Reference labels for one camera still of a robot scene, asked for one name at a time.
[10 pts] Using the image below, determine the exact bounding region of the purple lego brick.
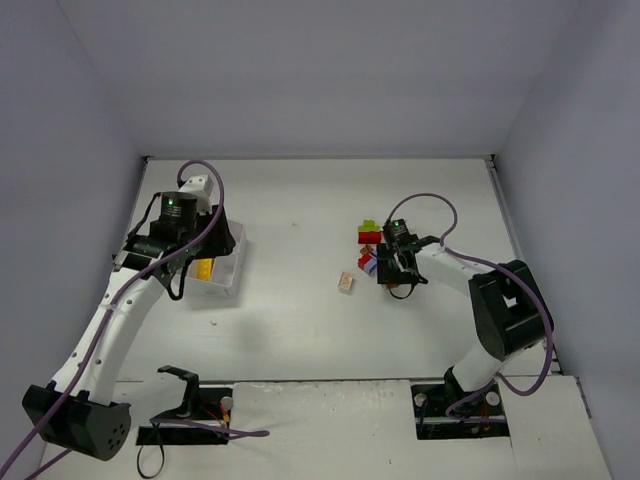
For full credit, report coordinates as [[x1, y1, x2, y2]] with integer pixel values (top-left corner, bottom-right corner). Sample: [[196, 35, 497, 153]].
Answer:
[[361, 259, 377, 275]]

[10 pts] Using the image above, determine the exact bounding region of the yellow long lego plate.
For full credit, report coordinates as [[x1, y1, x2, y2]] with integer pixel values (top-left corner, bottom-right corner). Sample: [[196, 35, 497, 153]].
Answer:
[[196, 258, 215, 282]]

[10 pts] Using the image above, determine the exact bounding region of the small red lego brick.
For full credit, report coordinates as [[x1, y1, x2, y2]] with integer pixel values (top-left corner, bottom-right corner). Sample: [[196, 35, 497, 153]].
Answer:
[[357, 254, 373, 270]]

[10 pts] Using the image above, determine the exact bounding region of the brown lego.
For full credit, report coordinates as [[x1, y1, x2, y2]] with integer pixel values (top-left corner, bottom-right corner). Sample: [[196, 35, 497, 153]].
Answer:
[[360, 245, 377, 256]]

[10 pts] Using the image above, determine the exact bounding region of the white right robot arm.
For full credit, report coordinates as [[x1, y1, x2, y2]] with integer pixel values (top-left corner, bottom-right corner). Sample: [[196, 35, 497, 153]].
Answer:
[[376, 219, 554, 401]]

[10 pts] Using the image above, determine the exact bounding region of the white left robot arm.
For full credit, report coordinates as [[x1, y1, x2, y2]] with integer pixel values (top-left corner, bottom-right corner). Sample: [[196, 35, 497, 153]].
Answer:
[[22, 191, 235, 461]]

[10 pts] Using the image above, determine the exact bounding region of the white divided sorting container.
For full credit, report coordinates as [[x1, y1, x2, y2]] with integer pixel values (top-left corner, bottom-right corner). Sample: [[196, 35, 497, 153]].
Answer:
[[184, 220, 248, 299]]

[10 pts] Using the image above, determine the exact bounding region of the red long lego brick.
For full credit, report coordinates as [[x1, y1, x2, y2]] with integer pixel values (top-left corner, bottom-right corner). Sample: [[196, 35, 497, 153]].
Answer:
[[358, 231, 383, 245]]

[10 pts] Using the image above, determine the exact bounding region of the green stepped lego brick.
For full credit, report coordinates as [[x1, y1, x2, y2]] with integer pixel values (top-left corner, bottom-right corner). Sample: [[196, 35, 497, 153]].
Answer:
[[358, 219, 381, 233]]

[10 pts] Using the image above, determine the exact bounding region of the tan printed lego brick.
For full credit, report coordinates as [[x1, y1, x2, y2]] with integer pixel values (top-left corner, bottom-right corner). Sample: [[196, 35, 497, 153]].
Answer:
[[338, 271, 354, 294]]

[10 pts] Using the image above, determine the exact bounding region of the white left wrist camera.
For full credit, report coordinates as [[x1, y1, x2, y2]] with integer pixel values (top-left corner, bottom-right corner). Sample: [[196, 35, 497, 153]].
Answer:
[[179, 175, 214, 214]]

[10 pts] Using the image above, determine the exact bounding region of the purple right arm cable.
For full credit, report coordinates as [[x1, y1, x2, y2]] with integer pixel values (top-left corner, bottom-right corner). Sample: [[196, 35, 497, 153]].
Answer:
[[383, 192, 556, 421]]

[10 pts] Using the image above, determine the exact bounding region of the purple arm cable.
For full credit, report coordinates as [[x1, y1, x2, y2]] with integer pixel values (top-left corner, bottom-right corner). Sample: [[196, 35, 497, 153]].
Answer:
[[383, 192, 556, 421], [0, 159, 226, 480]]

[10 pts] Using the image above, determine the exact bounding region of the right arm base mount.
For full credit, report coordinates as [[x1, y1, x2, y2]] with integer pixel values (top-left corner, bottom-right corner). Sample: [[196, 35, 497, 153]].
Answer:
[[411, 383, 510, 441]]

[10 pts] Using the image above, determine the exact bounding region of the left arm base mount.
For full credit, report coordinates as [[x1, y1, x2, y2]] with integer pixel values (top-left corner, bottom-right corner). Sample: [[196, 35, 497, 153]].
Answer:
[[135, 367, 271, 479]]

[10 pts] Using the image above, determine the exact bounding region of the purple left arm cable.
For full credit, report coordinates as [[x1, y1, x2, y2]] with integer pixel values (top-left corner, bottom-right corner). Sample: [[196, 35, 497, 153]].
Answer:
[[0, 159, 226, 480]]

